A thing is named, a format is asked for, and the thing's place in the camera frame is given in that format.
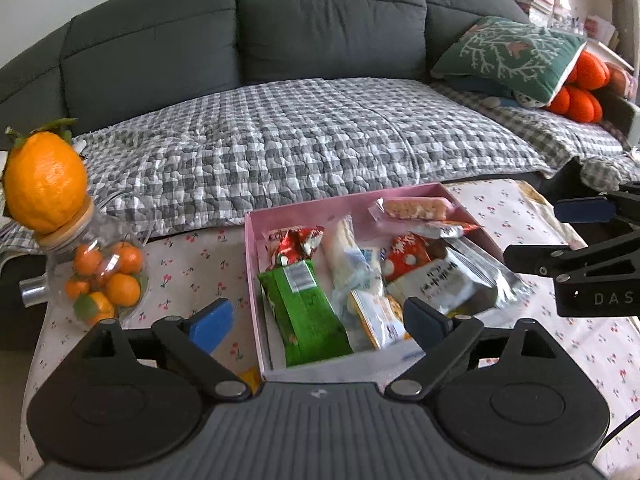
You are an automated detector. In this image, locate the white gold snack packet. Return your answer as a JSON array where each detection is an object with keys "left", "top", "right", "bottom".
[{"left": 347, "top": 289, "right": 411, "bottom": 350}]

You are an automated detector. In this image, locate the white silver snack bar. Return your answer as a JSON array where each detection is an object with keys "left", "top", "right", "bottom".
[{"left": 386, "top": 237, "right": 533, "bottom": 318}]

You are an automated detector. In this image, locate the red strawberry snack packet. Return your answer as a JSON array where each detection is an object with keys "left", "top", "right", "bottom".
[{"left": 382, "top": 233, "right": 431, "bottom": 283}]

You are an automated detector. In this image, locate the clear white pastry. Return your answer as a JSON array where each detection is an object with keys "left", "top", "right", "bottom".
[{"left": 321, "top": 214, "right": 384, "bottom": 315}]

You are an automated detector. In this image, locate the green snack pack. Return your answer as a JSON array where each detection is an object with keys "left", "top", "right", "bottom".
[{"left": 258, "top": 260, "right": 352, "bottom": 367}]

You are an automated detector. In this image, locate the pink wafer pack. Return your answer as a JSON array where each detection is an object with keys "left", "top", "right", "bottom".
[{"left": 369, "top": 196, "right": 454, "bottom": 221}]

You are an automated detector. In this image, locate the red candy wrapper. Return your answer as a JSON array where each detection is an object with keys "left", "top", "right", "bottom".
[{"left": 267, "top": 226, "right": 324, "bottom": 266}]

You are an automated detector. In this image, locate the gold wrapped snack bar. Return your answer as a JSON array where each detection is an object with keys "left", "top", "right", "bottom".
[{"left": 238, "top": 366, "right": 262, "bottom": 393}]

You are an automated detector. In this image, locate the pink cardboard box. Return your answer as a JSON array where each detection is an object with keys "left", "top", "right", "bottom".
[{"left": 244, "top": 183, "right": 532, "bottom": 384}]

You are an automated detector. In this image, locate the orange pumpkin plush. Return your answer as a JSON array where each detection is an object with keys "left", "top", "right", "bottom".
[{"left": 544, "top": 51, "right": 611, "bottom": 124}]

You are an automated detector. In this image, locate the glass jar of tangerines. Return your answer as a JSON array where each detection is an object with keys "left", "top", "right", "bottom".
[{"left": 20, "top": 191, "right": 149, "bottom": 327}]

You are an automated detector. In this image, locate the green embroidered cushion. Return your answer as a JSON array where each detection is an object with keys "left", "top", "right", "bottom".
[{"left": 431, "top": 16, "right": 586, "bottom": 107}]

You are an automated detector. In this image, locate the grey checkered quilt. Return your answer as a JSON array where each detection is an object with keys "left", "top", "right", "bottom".
[{"left": 0, "top": 77, "right": 640, "bottom": 256}]

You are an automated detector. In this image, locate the large orange citrus fruit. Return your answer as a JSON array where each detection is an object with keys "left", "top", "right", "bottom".
[{"left": 2, "top": 118, "right": 88, "bottom": 235}]

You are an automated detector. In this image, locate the dark grey sofa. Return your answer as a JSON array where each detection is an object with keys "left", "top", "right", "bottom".
[{"left": 1, "top": 0, "right": 527, "bottom": 134}]

